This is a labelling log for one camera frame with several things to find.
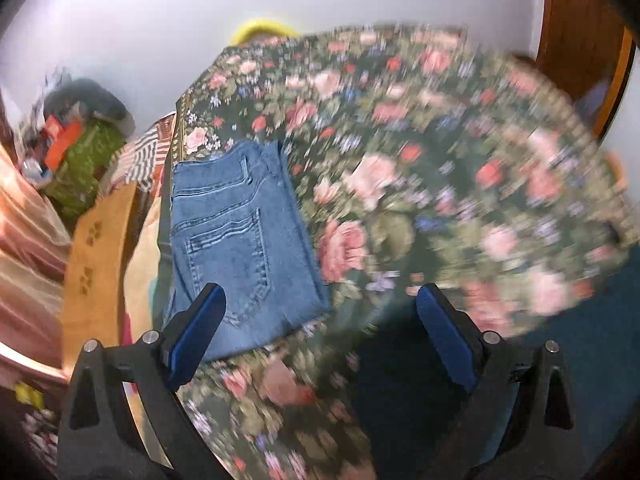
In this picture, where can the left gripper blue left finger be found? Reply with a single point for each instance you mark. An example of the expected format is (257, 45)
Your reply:
(188, 334)

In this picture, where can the dark teal fleece pants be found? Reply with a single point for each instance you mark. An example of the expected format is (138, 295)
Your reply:
(559, 403)

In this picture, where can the wooden lap desk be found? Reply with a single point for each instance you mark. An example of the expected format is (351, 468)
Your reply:
(93, 305)

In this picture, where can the pink orange curtain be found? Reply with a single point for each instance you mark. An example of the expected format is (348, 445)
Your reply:
(34, 252)

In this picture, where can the orange box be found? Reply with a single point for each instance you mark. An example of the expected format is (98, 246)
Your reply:
(62, 145)

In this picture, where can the floral green bedspread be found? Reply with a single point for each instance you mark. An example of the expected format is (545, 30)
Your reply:
(416, 157)

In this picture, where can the green patterned storage bag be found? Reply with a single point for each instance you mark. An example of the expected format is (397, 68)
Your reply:
(75, 182)

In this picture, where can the folded blue denim jeans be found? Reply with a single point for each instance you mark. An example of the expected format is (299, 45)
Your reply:
(234, 221)

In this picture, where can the grey neck pillow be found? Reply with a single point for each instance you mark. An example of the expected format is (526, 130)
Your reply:
(81, 99)

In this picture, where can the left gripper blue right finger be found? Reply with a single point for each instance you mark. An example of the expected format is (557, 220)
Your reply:
(453, 334)

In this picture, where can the striped patchwork quilt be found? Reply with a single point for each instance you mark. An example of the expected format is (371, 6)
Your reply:
(140, 161)

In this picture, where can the brown wooden door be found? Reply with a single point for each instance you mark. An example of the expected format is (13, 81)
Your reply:
(588, 52)

